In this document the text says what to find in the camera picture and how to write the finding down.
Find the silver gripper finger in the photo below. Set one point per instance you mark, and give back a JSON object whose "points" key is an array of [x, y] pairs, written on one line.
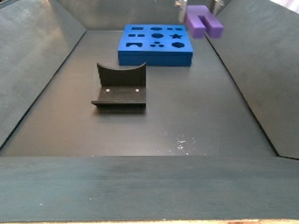
{"points": [[218, 6], [181, 4]]}

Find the purple double-square block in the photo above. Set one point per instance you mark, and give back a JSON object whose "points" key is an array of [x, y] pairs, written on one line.
{"points": [[202, 23]]}

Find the blue shape-sorting foam board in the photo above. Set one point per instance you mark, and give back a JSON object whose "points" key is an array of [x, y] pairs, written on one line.
{"points": [[156, 44]]}

